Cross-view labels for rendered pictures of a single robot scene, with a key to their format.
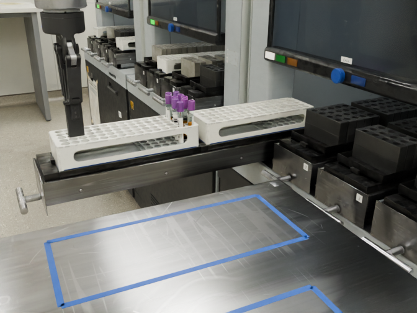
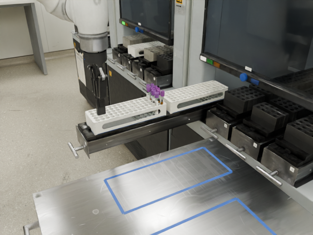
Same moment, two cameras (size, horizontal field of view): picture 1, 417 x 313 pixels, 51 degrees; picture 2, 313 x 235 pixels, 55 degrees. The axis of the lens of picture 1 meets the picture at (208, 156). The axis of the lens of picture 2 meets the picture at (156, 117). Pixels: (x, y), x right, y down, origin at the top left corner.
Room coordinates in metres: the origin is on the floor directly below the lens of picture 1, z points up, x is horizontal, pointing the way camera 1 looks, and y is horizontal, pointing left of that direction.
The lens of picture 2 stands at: (-0.14, 0.11, 1.39)
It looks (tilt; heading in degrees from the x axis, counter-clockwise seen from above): 29 degrees down; 357
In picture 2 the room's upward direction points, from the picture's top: straight up
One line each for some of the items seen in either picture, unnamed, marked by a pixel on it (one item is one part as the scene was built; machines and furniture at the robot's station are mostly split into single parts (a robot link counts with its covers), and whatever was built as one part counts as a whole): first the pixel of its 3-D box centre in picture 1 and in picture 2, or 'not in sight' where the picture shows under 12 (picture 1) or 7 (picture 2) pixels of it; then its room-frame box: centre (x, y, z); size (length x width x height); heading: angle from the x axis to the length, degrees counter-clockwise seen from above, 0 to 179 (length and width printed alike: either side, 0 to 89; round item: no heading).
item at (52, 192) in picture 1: (185, 154); (157, 118); (0.94, 0.05, 0.78); 0.73 x 0.14 x 0.09; 117
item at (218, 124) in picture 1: (252, 121); (193, 97); (1.02, -0.11, 0.83); 0.30 x 0.10 x 0.06; 117
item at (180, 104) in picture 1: (180, 127); (156, 105); (0.89, 0.06, 0.86); 0.02 x 0.02 x 0.11
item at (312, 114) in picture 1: (324, 128); (235, 102); (0.93, -0.26, 0.85); 0.12 x 0.02 x 0.06; 28
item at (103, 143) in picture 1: (126, 141); (127, 114); (0.87, 0.17, 0.83); 0.30 x 0.10 x 0.06; 117
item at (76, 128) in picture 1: (74, 118); (100, 105); (0.82, 0.26, 0.90); 0.03 x 0.01 x 0.07; 117
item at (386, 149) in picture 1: (378, 151); (264, 118); (0.79, -0.33, 0.85); 0.12 x 0.02 x 0.06; 27
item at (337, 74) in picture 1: (337, 76); (243, 77); (0.87, -0.26, 0.98); 0.03 x 0.01 x 0.03; 27
